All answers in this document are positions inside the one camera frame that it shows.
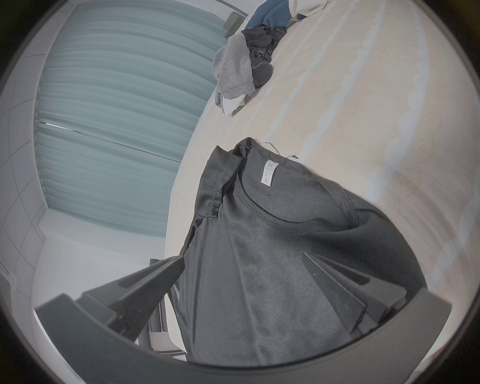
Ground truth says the pile of clothes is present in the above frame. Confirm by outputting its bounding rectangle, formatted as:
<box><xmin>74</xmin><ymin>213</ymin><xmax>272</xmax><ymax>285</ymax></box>
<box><xmin>212</xmin><ymin>0</ymin><xmax>332</xmax><ymax>116</ymax></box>

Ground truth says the black T-shirt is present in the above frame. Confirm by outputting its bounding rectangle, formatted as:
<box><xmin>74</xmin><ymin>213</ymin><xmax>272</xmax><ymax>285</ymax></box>
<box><xmin>170</xmin><ymin>137</ymin><xmax>428</xmax><ymax>366</ymax></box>

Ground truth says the grey bedside table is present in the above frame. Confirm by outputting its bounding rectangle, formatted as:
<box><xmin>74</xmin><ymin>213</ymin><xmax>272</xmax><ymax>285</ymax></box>
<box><xmin>223</xmin><ymin>11</ymin><xmax>244</xmax><ymax>32</ymax></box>

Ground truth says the blue-green curtain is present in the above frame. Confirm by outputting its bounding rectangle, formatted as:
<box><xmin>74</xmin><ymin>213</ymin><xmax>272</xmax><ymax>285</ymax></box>
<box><xmin>34</xmin><ymin>5</ymin><xmax>248</xmax><ymax>239</ymax></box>

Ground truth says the white ceiling air vent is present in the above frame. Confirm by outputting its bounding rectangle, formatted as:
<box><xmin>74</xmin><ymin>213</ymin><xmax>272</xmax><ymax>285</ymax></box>
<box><xmin>0</xmin><ymin>262</ymin><xmax>16</xmax><ymax>312</ymax></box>

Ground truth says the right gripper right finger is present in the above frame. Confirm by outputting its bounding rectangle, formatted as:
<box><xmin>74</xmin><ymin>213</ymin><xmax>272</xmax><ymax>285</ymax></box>
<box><xmin>302</xmin><ymin>252</ymin><xmax>407</xmax><ymax>334</ymax></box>

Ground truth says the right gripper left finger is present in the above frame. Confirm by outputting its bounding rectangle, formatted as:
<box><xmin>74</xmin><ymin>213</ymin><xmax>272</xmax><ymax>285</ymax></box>
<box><xmin>77</xmin><ymin>255</ymin><xmax>186</xmax><ymax>340</ymax></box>

